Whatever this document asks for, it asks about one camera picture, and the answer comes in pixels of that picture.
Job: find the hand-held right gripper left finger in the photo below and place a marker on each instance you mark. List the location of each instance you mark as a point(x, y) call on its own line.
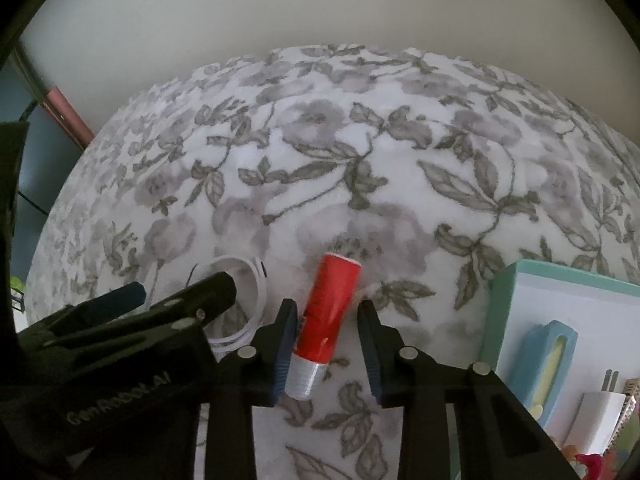
point(285, 355)

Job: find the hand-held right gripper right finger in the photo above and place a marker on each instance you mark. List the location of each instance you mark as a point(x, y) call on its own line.
point(372, 355)

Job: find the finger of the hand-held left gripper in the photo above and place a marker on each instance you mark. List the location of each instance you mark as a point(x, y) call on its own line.
point(120, 297)
point(210, 292)

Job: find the red glue stick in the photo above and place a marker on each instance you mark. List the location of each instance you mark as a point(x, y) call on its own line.
point(327, 305)

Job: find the blue and pink toy knife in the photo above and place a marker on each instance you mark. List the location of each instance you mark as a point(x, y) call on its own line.
point(532, 360)

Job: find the teal tray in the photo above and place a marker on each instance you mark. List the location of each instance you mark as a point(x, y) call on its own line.
point(600, 320)

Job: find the white charger plug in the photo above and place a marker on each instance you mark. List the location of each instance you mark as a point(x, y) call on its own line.
point(595, 420)

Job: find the pink toy dog figure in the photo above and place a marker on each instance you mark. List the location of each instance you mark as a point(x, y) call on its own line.
point(592, 462)

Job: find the gold patterned box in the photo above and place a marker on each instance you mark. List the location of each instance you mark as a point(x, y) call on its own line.
point(631, 400)

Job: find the pink rolled mat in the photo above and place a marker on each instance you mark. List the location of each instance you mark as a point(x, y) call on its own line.
point(67, 115)

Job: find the grey floral blanket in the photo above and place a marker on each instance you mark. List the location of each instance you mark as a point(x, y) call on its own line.
point(350, 160)

